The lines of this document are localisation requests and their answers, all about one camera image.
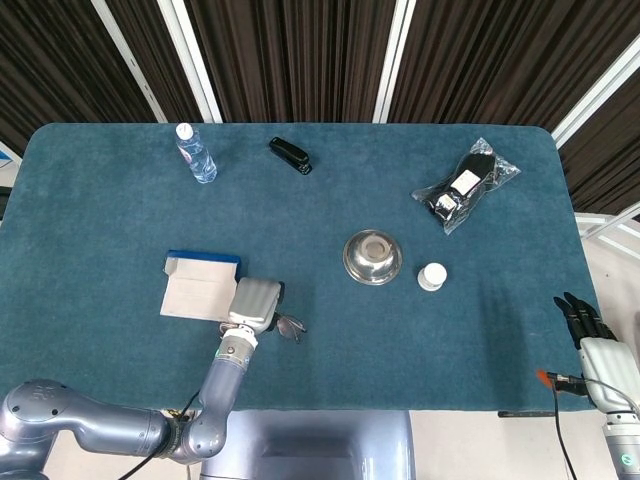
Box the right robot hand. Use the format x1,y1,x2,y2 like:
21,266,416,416
552,291,640,414

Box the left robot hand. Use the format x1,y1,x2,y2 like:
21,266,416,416
227,277,286,335

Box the eyeglasses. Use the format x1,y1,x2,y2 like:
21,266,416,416
219,312,308,345

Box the blue glasses case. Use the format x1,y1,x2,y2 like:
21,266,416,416
159,249,242,322

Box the teal table cloth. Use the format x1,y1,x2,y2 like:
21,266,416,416
0,122,604,412

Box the upturned stainless steel bowl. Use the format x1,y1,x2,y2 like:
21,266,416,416
342,229,404,287

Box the blue-grey robot torso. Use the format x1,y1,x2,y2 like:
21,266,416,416
199,409,416,480

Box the black stapler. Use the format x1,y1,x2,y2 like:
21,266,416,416
268,136,314,176

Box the clear plastic water bottle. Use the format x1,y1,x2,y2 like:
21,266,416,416
174,122,219,185

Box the small white jar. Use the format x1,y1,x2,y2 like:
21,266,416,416
417,262,448,293

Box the plastic bag of black socks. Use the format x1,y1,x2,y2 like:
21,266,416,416
411,137,522,236

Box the white wide pillar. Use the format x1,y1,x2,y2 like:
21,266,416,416
157,0,224,124

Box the dark brown curtain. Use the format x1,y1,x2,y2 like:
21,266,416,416
0,0,640,216

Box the white narrow pillar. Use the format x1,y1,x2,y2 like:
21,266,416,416
92,0,169,124

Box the white pillar with grey edge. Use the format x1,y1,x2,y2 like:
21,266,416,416
372,0,416,124

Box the white and blue board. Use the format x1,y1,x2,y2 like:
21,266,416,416
0,142,24,174

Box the black cable with orange plug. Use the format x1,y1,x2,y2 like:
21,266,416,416
534,368,585,480

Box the white metal frame rails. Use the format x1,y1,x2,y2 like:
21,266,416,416
574,212,640,251

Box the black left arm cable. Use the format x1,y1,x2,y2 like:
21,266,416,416
117,389,202,480

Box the white slanted frame beam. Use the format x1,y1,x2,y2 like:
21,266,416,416
549,34,640,149

